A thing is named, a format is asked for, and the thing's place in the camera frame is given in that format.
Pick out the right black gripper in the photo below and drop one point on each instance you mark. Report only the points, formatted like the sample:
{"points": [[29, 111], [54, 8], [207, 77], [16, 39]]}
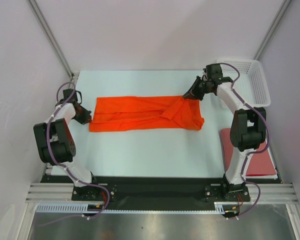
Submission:
{"points": [[190, 94]]}

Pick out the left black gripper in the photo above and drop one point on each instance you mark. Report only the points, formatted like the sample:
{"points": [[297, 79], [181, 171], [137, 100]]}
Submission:
{"points": [[86, 118]]}

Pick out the orange t shirt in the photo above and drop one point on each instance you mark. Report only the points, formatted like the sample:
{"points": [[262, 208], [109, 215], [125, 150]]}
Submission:
{"points": [[127, 113]]}

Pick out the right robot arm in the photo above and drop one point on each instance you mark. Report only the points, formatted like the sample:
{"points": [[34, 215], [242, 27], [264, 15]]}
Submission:
{"points": [[248, 129]]}

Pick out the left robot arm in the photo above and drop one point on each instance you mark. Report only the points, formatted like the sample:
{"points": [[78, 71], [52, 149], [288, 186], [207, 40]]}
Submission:
{"points": [[55, 143]]}

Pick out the white plastic basket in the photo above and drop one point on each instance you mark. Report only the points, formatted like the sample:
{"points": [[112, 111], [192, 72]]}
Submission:
{"points": [[250, 81]]}

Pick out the folded pink t shirt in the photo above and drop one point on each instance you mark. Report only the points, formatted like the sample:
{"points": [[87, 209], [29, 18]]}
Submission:
{"points": [[261, 165]]}

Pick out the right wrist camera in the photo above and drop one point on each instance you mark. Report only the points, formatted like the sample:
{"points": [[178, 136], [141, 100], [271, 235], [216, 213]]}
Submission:
{"points": [[213, 71]]}

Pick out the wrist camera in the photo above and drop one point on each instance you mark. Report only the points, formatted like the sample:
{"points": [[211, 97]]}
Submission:
{"points": [[213, 71], [72, 95]]}

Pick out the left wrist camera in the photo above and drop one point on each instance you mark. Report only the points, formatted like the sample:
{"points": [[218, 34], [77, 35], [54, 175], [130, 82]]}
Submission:
{"points": [[72, 95]]}

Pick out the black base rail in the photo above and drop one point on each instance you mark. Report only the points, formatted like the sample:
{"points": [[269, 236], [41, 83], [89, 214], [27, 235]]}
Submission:
{"points": [[156, 193]]}

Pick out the white cable duct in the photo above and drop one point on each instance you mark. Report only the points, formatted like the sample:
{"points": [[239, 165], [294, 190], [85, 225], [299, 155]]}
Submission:
{"points": [[91, 208]]}

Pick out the aluminium frame bar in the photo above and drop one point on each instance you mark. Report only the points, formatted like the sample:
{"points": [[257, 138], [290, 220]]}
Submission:
{"points": [[62, 193]]}

